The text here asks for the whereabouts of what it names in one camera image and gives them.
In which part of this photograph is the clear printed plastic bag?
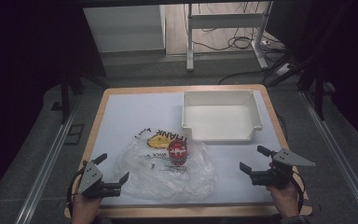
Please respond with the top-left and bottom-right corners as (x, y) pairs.
(115, 126), (218, 202)

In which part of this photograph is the right hand-held gripper cable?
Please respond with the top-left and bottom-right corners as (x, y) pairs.
(291, 170), (306, 216)

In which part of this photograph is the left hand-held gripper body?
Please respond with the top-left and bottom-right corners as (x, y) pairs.
(77, 160), (122, 200)

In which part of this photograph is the black metal stand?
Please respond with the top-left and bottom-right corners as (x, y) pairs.
(297, 60), (335, 121)
(59, 70), (86, 125)

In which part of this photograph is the person's left hand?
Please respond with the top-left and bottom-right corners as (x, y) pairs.
(71, 192), (103, 224)

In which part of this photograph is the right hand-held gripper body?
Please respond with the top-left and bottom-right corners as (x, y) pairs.
(249, 148), (317, 189)

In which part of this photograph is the white plastic bin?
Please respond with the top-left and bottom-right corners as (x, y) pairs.
(181, 90), (265, 143)

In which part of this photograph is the grey cabinet panel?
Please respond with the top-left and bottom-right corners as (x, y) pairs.
(82, 4), (167, 53)

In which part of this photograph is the hand-held gripper cable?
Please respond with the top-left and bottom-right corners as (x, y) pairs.
(66, 168), (86, 217)
(291, 170), (306, 216)

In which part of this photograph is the metal floor rail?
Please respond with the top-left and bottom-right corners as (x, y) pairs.
(300, 91), (358, 224)
(14, 95), (79, 224)

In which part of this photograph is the tangle of black floor cables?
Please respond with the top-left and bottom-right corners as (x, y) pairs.
(192, 2), (288, 86)

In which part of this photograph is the white metal desk frame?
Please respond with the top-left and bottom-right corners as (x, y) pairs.
(185, 2), (270, 72)

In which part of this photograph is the left hand-held gripper cable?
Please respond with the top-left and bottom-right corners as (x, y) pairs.
(66, 168), (86, 217)

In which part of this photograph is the person's right hand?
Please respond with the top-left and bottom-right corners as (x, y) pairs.
(268, 181), (300, 219)

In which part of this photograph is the white power strip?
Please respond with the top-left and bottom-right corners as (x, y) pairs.
(275, 63), (294, 77)

